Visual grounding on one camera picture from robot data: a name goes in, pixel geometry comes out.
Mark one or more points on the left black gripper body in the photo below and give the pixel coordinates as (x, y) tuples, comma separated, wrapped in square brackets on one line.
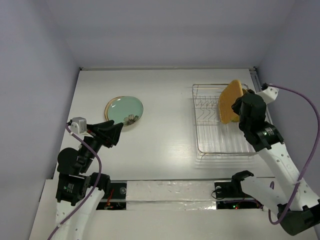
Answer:
[(95, 141)]

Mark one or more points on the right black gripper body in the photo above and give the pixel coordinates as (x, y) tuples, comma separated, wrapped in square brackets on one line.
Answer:
[(246, 110)]

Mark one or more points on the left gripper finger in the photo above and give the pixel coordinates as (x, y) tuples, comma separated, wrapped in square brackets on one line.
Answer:
[(113, 134), (100, 127)]

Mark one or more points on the beige bird pattern plate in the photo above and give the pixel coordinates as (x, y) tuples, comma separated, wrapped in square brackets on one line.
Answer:
[(106, 111)]

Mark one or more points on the green flower plate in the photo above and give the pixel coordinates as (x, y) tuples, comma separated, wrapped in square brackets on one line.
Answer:
[(124, 111)]

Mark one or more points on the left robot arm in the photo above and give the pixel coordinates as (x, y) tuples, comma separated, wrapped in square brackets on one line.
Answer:
[(81, 184)]

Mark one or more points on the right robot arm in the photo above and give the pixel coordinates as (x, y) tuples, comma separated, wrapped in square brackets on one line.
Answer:
[(298, 208)]

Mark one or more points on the front yellow plate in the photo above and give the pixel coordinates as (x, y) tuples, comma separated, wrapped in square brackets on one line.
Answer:
[(227, 98)]

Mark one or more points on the white foam block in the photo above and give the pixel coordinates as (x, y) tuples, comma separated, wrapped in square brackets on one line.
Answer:
[(170, 195)]

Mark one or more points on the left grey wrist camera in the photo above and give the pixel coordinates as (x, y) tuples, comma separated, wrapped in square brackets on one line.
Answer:
[(78, 126)]

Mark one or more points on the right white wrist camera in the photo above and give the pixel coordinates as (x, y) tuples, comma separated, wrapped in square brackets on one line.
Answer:
[(268, 93)]

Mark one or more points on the wire dish rack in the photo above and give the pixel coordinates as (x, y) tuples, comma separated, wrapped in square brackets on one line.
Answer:
[(214, 139)]

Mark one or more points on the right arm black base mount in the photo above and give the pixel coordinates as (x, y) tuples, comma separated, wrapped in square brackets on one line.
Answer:
[(231, 189)]

